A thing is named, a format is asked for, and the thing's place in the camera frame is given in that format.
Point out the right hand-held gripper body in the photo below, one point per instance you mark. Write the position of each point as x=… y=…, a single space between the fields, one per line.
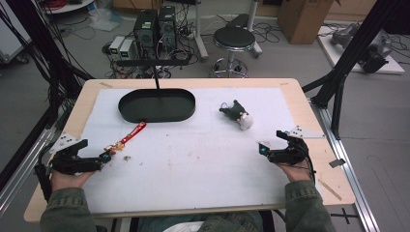
x=288 y=154

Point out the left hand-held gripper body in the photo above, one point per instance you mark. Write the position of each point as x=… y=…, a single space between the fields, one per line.
x=69 y=162

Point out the black rack with tray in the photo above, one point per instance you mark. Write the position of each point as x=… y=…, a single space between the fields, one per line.
x=156 y=106

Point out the person's left hand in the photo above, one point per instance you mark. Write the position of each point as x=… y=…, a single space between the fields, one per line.
x=69 y=182

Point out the person's right hand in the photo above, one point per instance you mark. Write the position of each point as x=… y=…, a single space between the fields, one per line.
x=298 y=172

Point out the grey tape piece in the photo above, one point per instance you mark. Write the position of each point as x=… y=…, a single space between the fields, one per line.
x=336 y=163

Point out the thin wooden stick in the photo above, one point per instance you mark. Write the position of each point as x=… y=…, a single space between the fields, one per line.
x=330 y=190

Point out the beige tape piece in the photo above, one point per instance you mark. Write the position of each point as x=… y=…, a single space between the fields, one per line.
x=106 y=85

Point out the white table mat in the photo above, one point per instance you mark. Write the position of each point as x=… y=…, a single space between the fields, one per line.
x=193 y=174

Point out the white object on lap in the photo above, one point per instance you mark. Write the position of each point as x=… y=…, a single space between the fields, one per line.
x=183 y=227

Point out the white power supply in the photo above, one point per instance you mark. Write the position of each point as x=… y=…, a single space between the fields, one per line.
x=116 y=45
x=127 y=49

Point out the black round stool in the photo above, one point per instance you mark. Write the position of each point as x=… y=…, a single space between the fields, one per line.
x=234 y=38

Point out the white floor board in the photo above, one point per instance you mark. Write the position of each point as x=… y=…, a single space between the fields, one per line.
x=328 y=48

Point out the white desk leg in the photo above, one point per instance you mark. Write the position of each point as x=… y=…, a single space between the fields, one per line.
x=254 y=32
x=200 y=32

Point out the black computer tower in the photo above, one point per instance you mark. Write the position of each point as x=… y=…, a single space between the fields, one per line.
x=167 y=29
x=145 y=32

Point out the cardboard box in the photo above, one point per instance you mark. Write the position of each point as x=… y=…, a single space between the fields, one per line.
x=304 y=21

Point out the clear plastic bag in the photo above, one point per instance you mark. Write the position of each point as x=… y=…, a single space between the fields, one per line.
x=104 y=19

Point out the grey machine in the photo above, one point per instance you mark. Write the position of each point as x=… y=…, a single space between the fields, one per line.
x=374 y=48

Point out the white round table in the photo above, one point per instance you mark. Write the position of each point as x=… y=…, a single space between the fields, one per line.
x=69 y=8

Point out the aluminium rail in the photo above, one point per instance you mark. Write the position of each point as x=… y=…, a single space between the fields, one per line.
x=351 y=180
x=22 y=174

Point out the black metal frame post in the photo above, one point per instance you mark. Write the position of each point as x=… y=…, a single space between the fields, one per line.
x=354 y=48
x=42 y=48

